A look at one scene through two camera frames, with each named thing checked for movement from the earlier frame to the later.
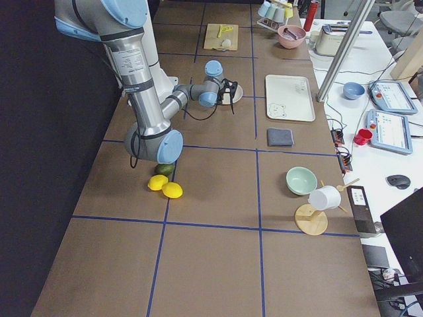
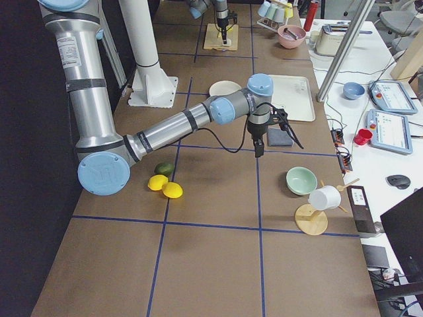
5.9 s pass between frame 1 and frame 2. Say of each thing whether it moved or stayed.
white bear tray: stayed
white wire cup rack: stayed
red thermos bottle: stayed
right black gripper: moved
